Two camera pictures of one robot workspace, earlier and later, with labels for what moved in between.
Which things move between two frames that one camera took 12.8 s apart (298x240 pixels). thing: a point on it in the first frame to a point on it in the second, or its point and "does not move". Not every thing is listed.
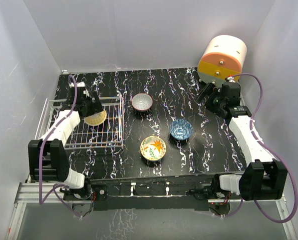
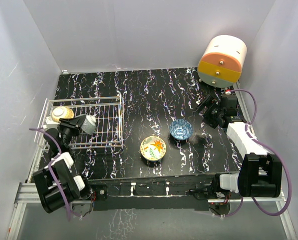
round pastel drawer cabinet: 222,56 does not move
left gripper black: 96,106 to 75,122
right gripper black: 206,91 to 202,105
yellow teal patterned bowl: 96,119 to 60,112
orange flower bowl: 153,148 does not move
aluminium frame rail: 35,193 does not move
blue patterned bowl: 180,129 does not move
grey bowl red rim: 142,102 to 89,124
